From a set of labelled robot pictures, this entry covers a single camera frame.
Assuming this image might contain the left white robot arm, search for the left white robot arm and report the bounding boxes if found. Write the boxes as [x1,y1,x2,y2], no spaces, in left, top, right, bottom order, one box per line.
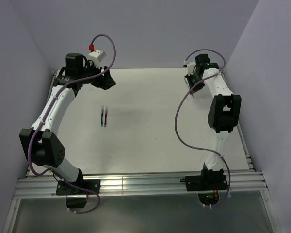
[19,50,116,194]

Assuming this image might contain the red pen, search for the red pen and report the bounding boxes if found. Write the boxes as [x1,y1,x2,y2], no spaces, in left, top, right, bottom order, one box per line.
[103,105,109,128]

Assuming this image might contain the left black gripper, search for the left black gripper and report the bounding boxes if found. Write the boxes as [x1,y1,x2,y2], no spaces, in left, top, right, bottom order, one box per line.
[78,60,115,90]

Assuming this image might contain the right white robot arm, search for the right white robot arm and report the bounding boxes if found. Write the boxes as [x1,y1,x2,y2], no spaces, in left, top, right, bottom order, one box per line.
[185,53,242,171]

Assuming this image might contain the blue pen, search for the blue pen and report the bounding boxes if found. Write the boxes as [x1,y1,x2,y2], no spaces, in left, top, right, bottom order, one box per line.
[100,105,105,127]

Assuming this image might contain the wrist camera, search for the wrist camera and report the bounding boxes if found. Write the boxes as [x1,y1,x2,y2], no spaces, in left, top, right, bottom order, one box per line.
[88,44,106,68]
[183,61,196,75]

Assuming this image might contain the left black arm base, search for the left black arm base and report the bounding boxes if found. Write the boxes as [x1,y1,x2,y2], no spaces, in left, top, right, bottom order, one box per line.
[55,179,101,213]

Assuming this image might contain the aluminium mounting rail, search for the aluminium mounting rail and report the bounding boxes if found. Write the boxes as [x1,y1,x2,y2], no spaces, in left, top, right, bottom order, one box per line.
[13,170,268,199]

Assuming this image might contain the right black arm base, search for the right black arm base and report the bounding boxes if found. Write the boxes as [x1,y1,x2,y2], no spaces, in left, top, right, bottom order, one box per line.
[180,175,228,205]

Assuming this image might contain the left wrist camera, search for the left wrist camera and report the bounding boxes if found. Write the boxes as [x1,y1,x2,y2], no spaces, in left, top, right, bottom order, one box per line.
[88,44,106,68]

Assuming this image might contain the purple cable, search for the purple cable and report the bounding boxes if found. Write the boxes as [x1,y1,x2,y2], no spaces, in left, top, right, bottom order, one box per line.
[174,49,232,207]
[28,34,117,214]

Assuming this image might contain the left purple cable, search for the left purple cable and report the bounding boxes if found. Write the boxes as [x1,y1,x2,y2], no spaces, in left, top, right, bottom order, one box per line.
[28,34,117,214]

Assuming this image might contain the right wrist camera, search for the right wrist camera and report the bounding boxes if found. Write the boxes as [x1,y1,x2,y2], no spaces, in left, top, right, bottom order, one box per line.
[183,61,196,75]

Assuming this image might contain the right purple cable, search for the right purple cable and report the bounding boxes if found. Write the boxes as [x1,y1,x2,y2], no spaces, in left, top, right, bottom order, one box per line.
[174,49,232,207]

